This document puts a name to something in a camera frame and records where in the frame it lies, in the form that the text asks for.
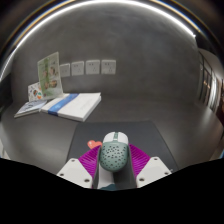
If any white book with blue band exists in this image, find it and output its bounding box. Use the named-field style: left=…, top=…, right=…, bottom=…
left=39, top=92, right=102, bottom=123

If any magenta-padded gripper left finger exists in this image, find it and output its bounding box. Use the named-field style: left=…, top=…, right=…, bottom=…
left=56, top=144, right=103, bottom=190

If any striped cover book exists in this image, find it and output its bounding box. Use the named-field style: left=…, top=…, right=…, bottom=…
left=13, top=99, right=48, bottom=119

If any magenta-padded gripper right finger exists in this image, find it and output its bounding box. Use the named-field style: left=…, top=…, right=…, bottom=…
left=127, top=143, right=173, bottom=189

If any dark-framed glass partition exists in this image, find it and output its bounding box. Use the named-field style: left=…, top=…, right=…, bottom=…
left=198, top=48, right=224, bottom=118

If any pale green perforated computer mouse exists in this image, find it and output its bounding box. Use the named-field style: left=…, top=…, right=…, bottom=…
left=99, top=131, right=130, bottom=173

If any white sticker sheet card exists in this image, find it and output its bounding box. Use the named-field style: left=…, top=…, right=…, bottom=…
left=27, top=81, right=45, bottom=103

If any green food poster stand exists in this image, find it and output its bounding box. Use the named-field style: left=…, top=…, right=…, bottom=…
left=36, top=51, right=65, bottom=100

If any black mouse pad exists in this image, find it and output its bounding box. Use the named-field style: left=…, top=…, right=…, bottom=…
left=66, top=120, right=180, bottom=171

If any white ceiling light strip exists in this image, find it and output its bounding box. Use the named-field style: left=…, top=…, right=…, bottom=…
left=1, top=0, right=198, bottom=81

